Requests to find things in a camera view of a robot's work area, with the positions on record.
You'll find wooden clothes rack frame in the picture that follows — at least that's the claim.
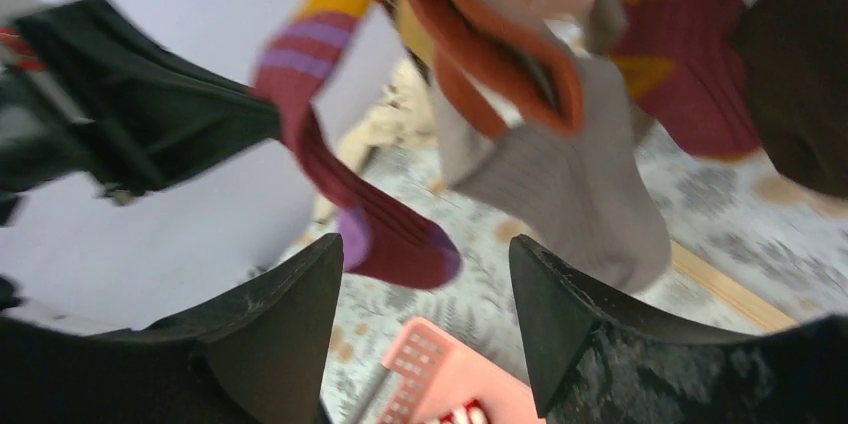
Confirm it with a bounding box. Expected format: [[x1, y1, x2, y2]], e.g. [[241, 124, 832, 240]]
[[671, 241, 797, 331]]

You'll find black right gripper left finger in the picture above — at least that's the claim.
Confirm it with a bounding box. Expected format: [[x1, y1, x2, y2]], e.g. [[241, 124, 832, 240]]
[[1, 234, 343, 423]]

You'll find magenta yellow sock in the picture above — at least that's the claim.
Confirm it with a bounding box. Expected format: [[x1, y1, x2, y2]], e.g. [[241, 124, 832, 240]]
[[251, 0, 463, 292]]

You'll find pink plastic basket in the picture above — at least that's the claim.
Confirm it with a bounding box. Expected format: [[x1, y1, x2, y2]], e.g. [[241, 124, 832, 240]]
[[376, 317, 544, 424]]

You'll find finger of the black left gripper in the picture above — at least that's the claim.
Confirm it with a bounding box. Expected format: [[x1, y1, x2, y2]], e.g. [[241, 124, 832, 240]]
[[9, 0, 281, 196]]

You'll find beige cloth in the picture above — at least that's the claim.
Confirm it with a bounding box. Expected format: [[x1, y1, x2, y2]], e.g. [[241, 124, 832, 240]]
[[331, 57, 444, 212]]

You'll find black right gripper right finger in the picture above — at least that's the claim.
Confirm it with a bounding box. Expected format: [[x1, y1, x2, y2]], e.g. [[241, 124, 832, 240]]
[[509, 235, 847, 424]]

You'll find orange clothes peg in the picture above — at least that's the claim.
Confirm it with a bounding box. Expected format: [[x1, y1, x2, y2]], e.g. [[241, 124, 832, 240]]
[[407, 0, 594, 142]]

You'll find grey sock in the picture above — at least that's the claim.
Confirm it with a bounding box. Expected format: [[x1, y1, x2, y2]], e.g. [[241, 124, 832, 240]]
[[430, 21, 671, 293]]

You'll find argyle brown sock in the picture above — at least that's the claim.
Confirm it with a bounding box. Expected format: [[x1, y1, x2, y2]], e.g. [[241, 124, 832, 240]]
[[731, 0, 847, 198]]

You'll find red white santa sock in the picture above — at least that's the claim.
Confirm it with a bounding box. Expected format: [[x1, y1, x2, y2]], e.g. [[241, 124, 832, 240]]
[[422, 399, 491, 424]]

